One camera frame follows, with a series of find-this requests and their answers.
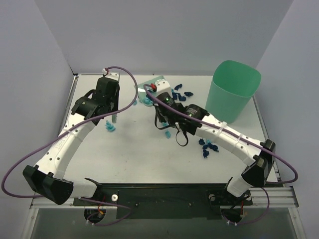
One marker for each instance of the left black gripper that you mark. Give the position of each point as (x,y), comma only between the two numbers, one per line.
(115,100)

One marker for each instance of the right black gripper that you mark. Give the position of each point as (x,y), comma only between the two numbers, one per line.
(154,100)

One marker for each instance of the green hand brush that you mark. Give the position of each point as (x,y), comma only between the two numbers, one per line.
(114,117)

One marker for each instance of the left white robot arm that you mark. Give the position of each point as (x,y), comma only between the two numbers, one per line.
(46,177)

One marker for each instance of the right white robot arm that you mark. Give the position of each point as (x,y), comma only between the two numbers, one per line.
(192,119)

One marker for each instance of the light blue scrap lower middle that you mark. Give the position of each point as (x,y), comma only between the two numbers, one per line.
(167,134)

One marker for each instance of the dark blue scrap cluster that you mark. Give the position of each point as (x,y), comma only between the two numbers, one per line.
(178,96)

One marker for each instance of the light blue scrap centre-left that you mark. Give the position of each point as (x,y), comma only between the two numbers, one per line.
(145,101)

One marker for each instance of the left mixed scrap pile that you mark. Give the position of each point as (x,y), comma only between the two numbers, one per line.
(109,126)

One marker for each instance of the mixed scrap pile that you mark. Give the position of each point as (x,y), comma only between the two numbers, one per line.
(207,145)
(109,126)

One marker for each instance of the dark blue scrap top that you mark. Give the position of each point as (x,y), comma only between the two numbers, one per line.
(177,87)

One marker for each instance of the dark blue scrap right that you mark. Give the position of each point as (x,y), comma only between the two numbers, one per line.
(188,94)

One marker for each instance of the right mixed scrap pile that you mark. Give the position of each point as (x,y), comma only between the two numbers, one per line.
(207,145)

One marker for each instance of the green plastic waste bin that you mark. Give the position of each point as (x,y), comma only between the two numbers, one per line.
(233,85)

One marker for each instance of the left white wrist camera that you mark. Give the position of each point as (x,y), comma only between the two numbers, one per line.
(111,74)

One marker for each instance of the black mounting base plate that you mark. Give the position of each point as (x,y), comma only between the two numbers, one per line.
(167,201)

